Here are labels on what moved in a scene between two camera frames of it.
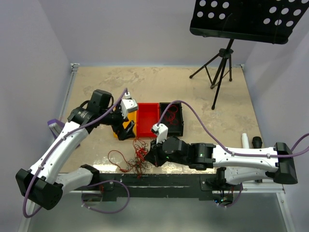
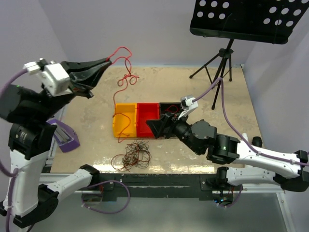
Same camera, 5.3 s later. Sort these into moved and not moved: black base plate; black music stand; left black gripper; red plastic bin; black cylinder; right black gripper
Moved: left black gripper; right black gripper
Not moved: black cylinder; red plastic bin; black base plate; black music stand
